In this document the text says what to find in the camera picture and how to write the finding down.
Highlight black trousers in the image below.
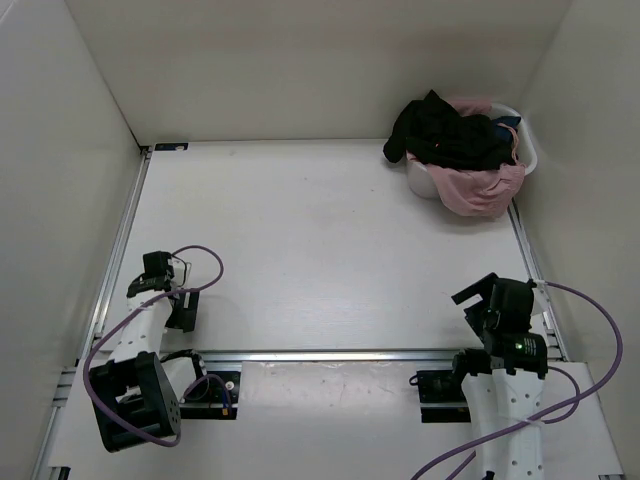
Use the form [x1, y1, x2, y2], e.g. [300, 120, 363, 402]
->
[383, 90, 516, 171]

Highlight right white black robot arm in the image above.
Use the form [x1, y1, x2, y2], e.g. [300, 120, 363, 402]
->
[449, 273, 548, 479]

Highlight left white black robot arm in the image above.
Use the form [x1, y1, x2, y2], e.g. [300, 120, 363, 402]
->
[83, 280, 210, 453]

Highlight pink trousers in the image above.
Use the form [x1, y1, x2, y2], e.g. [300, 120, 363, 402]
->
[429, 97, 527, 218]

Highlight white plastic basket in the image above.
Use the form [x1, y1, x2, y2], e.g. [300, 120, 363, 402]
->
[406, 98, 538, 199]

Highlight navy blue garment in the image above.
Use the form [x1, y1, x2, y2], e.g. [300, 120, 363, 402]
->
[492, 115, 521, 144]

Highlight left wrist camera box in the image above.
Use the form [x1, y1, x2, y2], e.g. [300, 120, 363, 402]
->
[141, 251, 191, 287]

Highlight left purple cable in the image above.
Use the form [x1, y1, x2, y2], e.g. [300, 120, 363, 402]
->
[82, 244, 236, 448]

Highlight purple cable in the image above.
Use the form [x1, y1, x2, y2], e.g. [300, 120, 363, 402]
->
[82, 244, 236, 448]
[409, 280, 624, 480]

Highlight aluminium frame rail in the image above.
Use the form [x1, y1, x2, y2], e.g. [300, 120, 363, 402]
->
[84, 140, 538, 362]

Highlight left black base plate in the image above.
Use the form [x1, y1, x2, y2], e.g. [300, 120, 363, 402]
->
[180, 362, 242, 421]

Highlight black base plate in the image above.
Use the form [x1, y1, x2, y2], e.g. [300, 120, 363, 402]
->
[180, 362, 242, 421]
[409, 370, 471, 424]

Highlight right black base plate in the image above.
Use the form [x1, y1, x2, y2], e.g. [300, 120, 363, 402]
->
[409, 370, 471, 424]

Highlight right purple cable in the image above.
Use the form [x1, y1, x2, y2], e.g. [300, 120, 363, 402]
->
[409, 280, 624, 480]

